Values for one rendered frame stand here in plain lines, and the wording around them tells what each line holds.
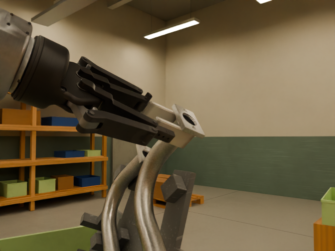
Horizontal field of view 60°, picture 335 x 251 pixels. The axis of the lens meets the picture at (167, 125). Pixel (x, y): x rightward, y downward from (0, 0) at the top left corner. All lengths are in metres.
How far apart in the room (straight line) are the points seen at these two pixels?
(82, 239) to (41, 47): 0.67
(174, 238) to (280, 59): 6.42
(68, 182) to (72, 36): 3.06
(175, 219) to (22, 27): 0.34
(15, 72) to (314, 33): 6.53
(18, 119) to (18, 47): 5.08
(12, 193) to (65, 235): 4.52
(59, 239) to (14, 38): 0.67
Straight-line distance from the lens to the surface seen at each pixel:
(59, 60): 0.32
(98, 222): 0.77
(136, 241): 0.60
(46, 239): 0.89
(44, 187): 5.59
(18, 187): 5.41
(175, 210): 0.48
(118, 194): 0.63
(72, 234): 0.90
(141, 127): 0.35
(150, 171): 0.45
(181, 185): 0.47
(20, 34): 0.32
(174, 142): 0.42
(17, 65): 0.31
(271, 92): 6.73
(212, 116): 7.36
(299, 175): 6.51
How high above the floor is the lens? 1.21
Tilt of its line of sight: 3 degrees up
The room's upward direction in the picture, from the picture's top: straight up
